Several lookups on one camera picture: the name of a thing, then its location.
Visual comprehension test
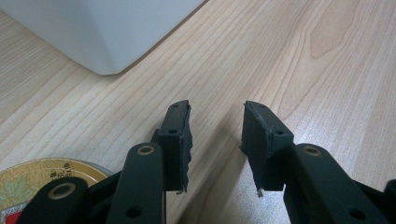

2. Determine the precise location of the white plastic bin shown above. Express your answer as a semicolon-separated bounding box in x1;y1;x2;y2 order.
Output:
0;0;207;76

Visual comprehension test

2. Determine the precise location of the round gold tin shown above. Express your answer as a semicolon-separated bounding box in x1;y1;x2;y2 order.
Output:
0;157;114;224

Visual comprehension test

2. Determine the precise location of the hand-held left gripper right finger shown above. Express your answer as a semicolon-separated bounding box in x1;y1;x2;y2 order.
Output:
240;100;295;198

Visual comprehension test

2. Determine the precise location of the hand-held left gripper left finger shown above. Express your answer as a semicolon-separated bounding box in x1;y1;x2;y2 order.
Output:
158;99;193;192

